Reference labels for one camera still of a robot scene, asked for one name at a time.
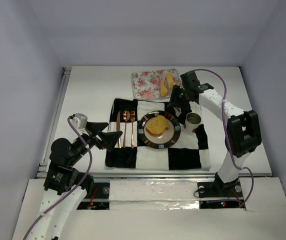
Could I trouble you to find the silver metal tongs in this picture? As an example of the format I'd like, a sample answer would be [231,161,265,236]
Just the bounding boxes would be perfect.
[164,77,184,117]

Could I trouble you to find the orange croissant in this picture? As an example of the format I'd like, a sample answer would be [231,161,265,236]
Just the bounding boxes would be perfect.
[160,73,174,98]

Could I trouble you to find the bread slice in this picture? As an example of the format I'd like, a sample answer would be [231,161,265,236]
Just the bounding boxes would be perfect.
[146,115,169,137]

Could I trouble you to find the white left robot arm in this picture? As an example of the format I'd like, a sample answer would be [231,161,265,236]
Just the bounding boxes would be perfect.
[23,114,123,240]

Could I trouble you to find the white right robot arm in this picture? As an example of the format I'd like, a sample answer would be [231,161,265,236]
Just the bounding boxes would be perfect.
[169,70,262,189]

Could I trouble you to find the metal cup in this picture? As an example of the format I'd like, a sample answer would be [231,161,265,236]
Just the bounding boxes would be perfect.
[184,112,202,133]

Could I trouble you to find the copper knife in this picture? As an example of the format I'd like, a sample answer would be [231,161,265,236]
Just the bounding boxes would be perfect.
[116,111,121,148]

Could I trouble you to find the copper spoon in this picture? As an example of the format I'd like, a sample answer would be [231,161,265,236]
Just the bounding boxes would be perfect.
[122,110,130,148]

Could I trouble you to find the striped rim ceramic plate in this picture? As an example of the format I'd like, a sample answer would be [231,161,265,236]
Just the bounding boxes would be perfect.
[137,110,181,150]

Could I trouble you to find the copper fork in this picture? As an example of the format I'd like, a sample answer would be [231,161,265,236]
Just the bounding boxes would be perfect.
[130,110,135,149]

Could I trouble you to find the floral rectangular tray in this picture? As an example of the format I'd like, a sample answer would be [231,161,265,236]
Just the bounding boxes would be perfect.
[131,68,182,100]

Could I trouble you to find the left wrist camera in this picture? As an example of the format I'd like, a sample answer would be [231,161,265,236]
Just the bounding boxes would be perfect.
[71,113,88,131]

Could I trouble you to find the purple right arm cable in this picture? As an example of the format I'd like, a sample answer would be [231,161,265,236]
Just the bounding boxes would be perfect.
[195,69,254,208]

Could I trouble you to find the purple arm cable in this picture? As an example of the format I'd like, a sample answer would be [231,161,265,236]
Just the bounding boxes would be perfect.
[22,114,94,240]
[195,69,254,208]

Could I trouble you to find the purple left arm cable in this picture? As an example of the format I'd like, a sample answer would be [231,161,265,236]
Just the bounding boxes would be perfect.
[22,114,94,240]

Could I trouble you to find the aluminium rail frame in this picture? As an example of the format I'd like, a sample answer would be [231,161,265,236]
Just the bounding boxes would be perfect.
[34,66,274,211]

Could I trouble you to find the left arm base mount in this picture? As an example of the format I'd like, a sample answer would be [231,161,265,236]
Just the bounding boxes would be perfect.
[77,174,110,210]

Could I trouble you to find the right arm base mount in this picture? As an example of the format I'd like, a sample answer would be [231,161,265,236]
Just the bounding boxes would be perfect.
[193,173,245,209]

